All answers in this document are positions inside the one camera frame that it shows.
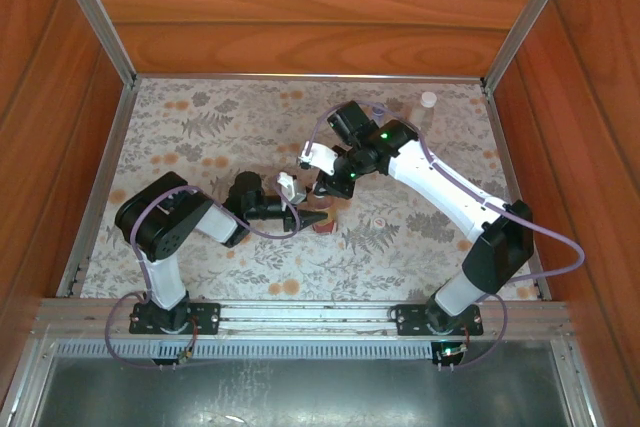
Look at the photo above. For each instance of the orange bottle with red label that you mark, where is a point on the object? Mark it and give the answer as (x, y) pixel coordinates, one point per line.
(325, 228)

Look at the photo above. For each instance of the small clear purple bottle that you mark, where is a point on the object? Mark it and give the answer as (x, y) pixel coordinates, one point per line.
(378, 117)

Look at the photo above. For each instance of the white printed bottle cap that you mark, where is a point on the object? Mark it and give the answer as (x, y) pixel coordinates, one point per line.
(379, 222)

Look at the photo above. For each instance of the clear bottle with green label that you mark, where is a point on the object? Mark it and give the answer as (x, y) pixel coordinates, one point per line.
(422, 118)

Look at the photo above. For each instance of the plain white bottle cap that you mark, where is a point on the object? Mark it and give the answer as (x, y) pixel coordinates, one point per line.
(428, 99)

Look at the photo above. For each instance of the small connector board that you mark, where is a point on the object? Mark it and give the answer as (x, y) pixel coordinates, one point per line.
(451, 351)
(186, 356)

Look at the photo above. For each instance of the shiny metal sheet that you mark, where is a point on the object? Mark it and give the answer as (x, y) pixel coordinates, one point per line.
(310, 392)

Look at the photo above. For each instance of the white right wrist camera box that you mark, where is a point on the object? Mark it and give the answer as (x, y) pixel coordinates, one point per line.
(320, 154)

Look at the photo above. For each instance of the aluminium front rail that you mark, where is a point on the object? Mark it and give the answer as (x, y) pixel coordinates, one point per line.
(310, 314)

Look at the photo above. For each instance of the aluminium rail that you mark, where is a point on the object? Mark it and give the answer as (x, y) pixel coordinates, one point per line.
(300, 77)
(310, 314)
(99, 187)
(502, 147)

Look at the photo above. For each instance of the aluminium back rail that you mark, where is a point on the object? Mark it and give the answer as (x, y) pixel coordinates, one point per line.
(300, 77)

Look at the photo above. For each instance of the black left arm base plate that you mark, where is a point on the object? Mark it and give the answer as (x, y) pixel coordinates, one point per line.
(206, 319)

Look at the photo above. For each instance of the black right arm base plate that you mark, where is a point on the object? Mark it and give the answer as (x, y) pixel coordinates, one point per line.
(410, 319)

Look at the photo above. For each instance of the aluminium right side rail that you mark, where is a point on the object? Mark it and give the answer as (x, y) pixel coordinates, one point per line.
(502, 147)

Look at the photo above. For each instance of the aluminium left side rail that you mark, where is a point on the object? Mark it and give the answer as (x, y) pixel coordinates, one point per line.
(99, 187)

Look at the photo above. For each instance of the aluminium right corner post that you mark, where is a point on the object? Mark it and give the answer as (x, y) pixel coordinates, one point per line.
(530, 12)

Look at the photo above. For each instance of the aluminium corner post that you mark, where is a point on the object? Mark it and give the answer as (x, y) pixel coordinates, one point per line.
(94, 12)
(530, 12)

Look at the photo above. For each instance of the aluminium left corner post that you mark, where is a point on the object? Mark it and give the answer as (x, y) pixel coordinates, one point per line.
(94, 12)

